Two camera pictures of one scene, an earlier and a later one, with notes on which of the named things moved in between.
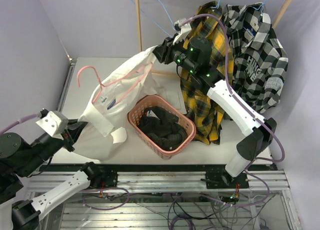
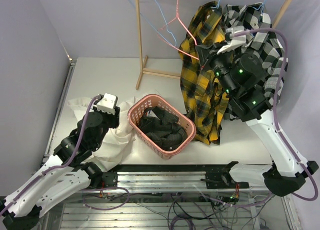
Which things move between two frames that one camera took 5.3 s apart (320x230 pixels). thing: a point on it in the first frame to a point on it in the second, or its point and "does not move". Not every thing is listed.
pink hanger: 150,64 to 177,17
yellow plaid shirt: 206,118 does not move
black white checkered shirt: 256,62 does not move
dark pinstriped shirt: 164,131 does not move
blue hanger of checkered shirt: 262,5 does not move
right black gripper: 163,52 to 206,56
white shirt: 107,111 to 115,142
